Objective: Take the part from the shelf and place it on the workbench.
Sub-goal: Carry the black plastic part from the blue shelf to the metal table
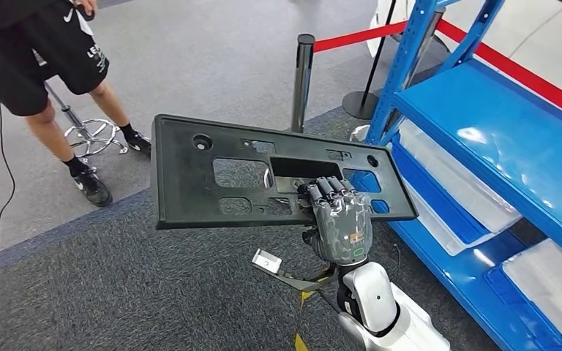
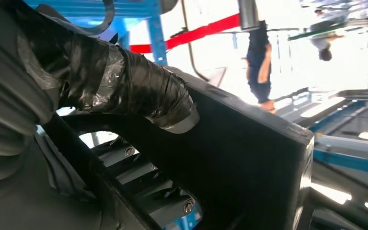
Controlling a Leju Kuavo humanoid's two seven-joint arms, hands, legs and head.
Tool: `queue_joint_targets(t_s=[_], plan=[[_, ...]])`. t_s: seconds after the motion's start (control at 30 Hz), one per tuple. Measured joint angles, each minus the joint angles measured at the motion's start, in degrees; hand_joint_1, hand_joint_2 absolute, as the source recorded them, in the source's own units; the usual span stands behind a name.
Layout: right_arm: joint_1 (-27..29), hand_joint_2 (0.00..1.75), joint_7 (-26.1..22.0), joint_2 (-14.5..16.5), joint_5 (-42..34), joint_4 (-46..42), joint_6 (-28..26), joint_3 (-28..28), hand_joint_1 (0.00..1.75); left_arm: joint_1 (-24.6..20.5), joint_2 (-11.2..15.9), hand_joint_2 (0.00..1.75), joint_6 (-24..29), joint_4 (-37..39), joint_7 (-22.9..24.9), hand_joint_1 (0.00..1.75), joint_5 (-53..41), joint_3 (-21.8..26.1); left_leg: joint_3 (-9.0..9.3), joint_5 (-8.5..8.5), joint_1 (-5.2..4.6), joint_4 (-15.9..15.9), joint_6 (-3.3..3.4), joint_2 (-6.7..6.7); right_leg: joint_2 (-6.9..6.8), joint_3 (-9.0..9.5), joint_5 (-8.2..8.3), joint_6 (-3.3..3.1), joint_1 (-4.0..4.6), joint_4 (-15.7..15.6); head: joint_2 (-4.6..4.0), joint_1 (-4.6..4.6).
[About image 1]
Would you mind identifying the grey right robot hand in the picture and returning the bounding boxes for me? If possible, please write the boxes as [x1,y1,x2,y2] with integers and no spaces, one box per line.
[298,176,374,266]

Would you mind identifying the black plastic panel part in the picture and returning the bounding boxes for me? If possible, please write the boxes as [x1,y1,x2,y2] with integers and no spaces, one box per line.
[150,114,419,230]

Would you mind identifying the blue metal shelf rack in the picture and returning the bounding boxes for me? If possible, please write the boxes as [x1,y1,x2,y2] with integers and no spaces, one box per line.
[364,0,562,351]

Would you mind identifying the person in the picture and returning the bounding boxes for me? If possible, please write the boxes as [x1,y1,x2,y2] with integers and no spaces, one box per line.
[0,0,154,208]

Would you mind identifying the yellow floor tape square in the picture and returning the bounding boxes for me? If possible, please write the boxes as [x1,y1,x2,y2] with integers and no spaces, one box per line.
[293,290,321,351]

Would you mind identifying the black pole stand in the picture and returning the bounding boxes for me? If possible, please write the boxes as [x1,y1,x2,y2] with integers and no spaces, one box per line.
[342,0,398,121]

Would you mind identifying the chrome stool base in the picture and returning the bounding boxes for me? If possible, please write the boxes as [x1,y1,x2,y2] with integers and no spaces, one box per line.
[43,82,130,161]

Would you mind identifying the red barrier belt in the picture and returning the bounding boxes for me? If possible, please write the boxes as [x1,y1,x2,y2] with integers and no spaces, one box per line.
[312,20,408,54]
[435,18,562,127]

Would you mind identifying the white car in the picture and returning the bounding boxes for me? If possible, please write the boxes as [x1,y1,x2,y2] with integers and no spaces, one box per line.
[365,0,562,107]

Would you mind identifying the black camera bracket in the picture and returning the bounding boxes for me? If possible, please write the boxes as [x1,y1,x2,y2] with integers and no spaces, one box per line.
[261,263,340,293]

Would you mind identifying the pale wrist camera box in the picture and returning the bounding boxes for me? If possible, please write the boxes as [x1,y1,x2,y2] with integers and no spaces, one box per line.
[252,248,283,275]

